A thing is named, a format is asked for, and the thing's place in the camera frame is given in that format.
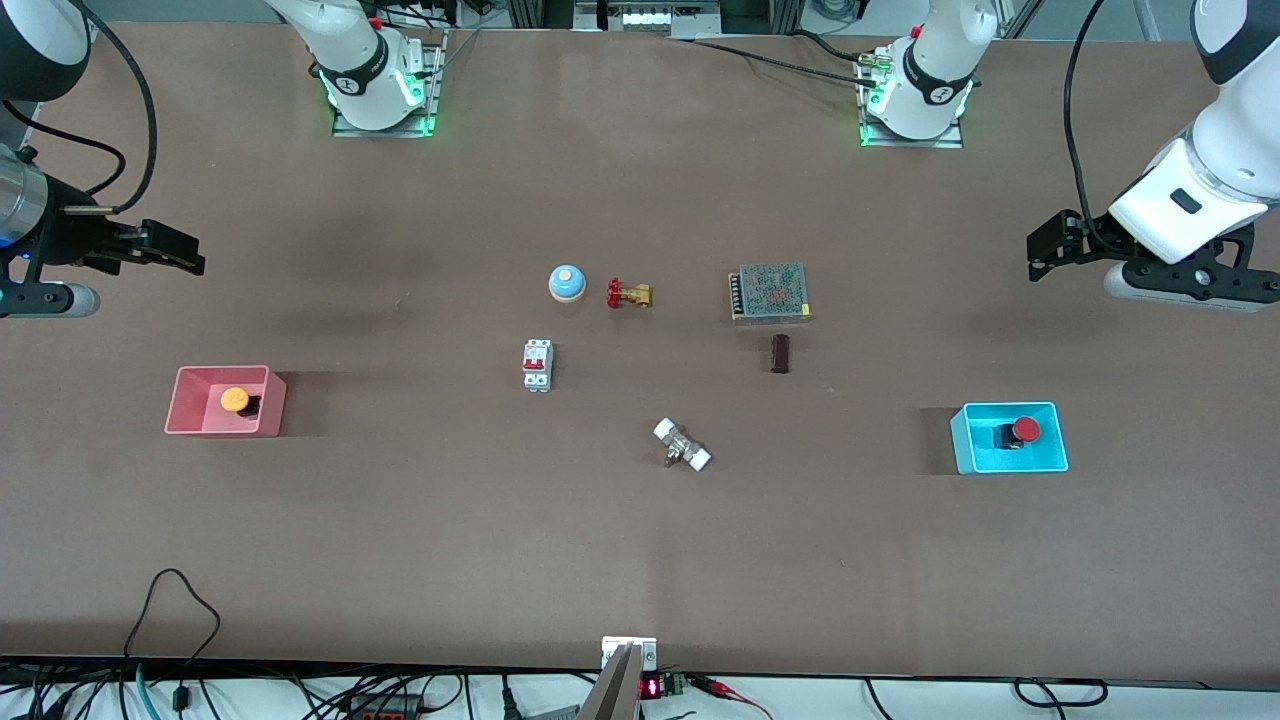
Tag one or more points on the yellow push button switch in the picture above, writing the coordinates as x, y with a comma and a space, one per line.
236, 399

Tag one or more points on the red push button switch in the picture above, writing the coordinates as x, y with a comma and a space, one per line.
1025, 430

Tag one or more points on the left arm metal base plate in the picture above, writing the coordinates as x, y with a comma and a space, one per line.
940, 140

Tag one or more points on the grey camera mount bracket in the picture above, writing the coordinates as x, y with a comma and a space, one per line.
620, 680

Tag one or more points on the aluminium frame rack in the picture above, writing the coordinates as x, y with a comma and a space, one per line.
650, 15

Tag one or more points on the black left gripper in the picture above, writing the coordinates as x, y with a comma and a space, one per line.
1083, 239

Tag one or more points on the metal valve with white caps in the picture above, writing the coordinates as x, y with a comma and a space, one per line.
683, 445

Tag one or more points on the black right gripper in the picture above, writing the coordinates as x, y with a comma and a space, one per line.
72, 240

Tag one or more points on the pink plastic box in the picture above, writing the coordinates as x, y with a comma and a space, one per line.
200, 410

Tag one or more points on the blue service bell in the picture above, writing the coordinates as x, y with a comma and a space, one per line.
567, 283

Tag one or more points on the cyan plastic box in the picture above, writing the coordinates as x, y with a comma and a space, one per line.
985, 455

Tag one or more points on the white circuit breaker red switch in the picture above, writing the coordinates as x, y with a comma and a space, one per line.
537, 365

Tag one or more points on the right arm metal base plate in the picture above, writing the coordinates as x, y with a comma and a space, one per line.
435, 80

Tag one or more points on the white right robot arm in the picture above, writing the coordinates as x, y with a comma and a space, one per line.
355, 60

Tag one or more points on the perforated metal power supply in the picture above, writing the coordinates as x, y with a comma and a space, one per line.
770, 292

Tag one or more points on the dark brown rectangular block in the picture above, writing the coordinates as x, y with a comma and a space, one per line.
781, 354

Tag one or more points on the red digit display module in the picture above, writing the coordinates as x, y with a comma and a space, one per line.
660, 686

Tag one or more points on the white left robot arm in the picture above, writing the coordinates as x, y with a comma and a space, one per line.
1200, 190

